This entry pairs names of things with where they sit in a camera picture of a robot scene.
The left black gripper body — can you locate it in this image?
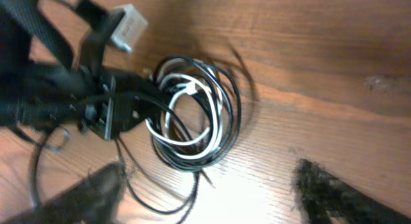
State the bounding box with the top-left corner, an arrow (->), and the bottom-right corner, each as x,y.
1,63 -> 115,130

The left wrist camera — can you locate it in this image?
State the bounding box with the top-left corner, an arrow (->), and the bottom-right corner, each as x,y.
110,4 -> 148,53

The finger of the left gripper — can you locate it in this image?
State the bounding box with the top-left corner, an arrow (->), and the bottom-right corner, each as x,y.
108,69 -> 170,139

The black USB cable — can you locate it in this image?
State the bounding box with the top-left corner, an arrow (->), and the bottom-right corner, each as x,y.
28,54 -> 242,224

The white USB cable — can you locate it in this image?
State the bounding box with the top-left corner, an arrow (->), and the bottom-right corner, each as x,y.
144,58 -> 225,160

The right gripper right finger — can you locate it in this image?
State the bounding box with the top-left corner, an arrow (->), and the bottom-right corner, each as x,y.
293,159 -> 410,223

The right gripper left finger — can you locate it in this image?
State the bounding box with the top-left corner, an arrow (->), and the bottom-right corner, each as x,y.
2,162 -> 126,224

